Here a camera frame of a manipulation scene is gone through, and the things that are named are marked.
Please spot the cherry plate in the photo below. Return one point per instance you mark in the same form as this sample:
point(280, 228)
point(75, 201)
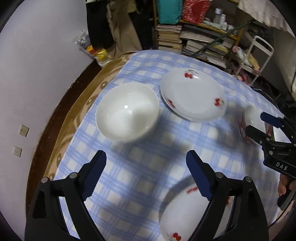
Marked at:
point(193, 94)
point(183, 214)

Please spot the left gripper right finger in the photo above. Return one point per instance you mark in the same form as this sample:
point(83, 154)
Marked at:
point(247, 220)

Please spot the teal bag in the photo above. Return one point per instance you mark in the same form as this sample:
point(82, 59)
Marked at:
point(169, 11)

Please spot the brown blanket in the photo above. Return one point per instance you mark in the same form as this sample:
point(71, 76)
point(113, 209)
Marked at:
point(79, 109)

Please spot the right hand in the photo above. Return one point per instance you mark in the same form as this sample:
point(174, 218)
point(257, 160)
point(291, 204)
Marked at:
point(282, 186)

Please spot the red patterned bag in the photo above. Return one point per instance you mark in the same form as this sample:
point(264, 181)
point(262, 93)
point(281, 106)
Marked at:
point(194, 11)

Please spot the wall socket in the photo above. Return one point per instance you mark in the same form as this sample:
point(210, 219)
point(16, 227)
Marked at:
point(23, 130)
point(17, 151)

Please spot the stack of books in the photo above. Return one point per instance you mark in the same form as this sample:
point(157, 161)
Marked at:
point(203, 42)

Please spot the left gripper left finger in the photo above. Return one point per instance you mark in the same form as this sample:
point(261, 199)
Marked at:
point(45, 220)

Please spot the white rolling cart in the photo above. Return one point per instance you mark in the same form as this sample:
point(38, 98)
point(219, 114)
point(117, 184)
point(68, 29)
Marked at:
point(247, 61)

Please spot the plain white bowl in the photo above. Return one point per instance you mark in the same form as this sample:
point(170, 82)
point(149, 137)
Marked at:
point(128, 112)

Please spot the hanging dark clothes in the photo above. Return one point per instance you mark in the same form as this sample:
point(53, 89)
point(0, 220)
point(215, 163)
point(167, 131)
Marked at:
point(121, 27)

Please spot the wall socket lower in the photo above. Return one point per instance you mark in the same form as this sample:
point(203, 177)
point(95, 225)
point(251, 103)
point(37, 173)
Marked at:
point(17, 151)

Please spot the red patterned small bowl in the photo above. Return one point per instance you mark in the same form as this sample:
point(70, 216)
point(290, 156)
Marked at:
point(250, 116)

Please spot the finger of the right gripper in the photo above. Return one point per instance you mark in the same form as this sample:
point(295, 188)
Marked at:
point(272, 120)
point(258, 136)

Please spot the wall socket upper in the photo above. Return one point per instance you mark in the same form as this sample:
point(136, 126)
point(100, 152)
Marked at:
point(23, 130)

